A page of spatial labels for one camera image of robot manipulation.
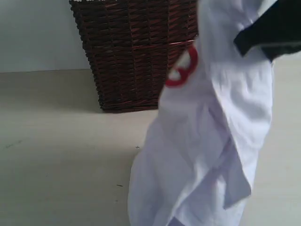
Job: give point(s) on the white t-shirt with red logo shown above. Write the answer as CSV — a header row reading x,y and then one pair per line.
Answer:
x,y
199,159

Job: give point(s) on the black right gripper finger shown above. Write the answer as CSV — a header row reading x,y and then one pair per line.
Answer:
x,y
273,52
278,25

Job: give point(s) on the dark brown wicker basket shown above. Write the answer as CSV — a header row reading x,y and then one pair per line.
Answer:
x,y
131,45

